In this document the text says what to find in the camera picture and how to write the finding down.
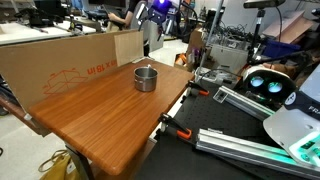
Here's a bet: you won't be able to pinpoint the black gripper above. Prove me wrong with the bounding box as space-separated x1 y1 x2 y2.
137 0 176 41

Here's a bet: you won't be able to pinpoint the small stainless steel pot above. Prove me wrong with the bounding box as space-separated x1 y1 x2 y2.
133 66 159 93

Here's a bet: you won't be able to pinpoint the seated person dark shirt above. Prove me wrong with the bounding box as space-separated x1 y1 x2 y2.
107 0 139 29

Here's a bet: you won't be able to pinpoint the brown cardboard box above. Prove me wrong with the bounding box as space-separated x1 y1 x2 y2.
188 28 208 52

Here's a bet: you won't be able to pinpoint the slanted metal pole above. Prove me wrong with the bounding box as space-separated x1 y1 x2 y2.
198 0 225 80

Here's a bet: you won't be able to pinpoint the black orange bar clamp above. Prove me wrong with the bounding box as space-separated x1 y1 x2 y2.
157 112 193 140
185 80 211 98

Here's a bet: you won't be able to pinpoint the black perforated breadboard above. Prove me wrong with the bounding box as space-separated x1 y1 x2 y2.
134 79 320 180

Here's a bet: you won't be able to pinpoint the large cardboard panel red print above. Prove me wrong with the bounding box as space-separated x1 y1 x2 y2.
0 28 145 113

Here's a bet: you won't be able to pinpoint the blue plastic bin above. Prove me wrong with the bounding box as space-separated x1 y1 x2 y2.
261 39 303 60

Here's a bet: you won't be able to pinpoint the white background table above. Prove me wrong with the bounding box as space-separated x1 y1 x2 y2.
0 19 98 46

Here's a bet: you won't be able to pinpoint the flat cardboard sheets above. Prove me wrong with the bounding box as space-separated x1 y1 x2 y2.
261 9 314 45

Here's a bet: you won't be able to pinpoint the white VR headset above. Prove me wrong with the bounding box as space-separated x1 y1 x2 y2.
241 65 298 113

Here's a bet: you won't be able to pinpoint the black table leg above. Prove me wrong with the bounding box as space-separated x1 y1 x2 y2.
64 143 96 180

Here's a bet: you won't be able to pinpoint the brown wooden board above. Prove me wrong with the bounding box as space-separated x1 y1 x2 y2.
0 95 52 138

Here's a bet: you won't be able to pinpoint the yellow bag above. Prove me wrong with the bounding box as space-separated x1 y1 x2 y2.
37 149 81 180

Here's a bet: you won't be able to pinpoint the clear bin with cables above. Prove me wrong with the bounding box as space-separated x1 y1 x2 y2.
209 36 250 75

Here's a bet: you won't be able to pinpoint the black camera stand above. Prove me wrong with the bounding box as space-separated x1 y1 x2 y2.
246 8 314 67

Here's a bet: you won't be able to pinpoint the black stereo camera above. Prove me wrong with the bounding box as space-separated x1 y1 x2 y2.
243 0 287 10

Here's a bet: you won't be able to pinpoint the aluminium extrusion rail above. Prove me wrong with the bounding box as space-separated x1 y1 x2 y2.
212 85 278 122
195 128 320 180

